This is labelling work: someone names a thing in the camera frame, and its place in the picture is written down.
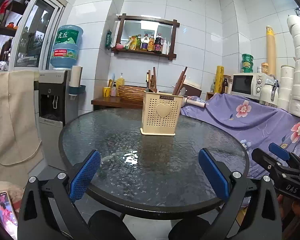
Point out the purple floral cloth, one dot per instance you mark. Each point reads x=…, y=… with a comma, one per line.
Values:
x=252, y=124

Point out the cream plastic utensil holder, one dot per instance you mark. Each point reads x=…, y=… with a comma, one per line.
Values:
x=160, y=113

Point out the yellow roll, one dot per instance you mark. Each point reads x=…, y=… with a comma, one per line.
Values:
x=219, y=79

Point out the pink patterned bottle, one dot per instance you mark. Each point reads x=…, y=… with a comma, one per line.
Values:
x=113, y=89

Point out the right hand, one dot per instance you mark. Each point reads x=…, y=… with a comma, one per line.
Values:
x=289, y=209

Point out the black gold-tipped chopstick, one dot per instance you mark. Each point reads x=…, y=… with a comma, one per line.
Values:
x=147, y=81

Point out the white kettle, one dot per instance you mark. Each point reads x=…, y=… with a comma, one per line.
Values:
x=270, y=92

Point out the small steel spoon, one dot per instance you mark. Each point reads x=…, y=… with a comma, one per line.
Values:
x=182, y=92

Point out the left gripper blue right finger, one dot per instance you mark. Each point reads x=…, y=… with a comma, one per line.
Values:
x=216, y=172

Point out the dark glass bottle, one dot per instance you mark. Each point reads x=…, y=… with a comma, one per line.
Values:
x=224, y=86

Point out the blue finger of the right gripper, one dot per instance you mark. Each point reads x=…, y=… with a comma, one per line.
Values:
x=279, y=152

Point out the water dispenser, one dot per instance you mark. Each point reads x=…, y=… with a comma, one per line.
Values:
x=56, y=109

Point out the wooden counter shelf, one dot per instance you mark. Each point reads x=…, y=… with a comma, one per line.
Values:
x=114, y=102

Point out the woven wooden basin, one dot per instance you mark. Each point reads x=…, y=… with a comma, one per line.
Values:
x=131, y=93

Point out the blue water bottle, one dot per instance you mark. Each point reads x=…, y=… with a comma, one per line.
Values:
x=66, y=46

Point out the smartphone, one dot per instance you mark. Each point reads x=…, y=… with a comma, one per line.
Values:
x=8, y=218

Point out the green stacked containers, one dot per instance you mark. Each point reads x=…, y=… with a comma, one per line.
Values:
x=247, y=63

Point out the wooden wall shelf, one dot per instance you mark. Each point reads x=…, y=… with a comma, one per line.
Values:
x=146, y=35

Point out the stacked white bowls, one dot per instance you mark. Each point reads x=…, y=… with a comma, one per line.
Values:
x=289, y=90

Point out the yellow mug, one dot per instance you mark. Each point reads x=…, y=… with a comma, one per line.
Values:
x=106, y=92

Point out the white microwave oven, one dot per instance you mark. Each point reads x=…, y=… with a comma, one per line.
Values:
x=249, y=85

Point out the yellow soap bottle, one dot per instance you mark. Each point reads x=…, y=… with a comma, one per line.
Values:
x=120, y=81

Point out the paper cup holder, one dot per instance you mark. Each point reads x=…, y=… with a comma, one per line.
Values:
x=75, y=87

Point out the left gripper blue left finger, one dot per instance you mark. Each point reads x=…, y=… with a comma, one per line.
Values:
x=82, y=175

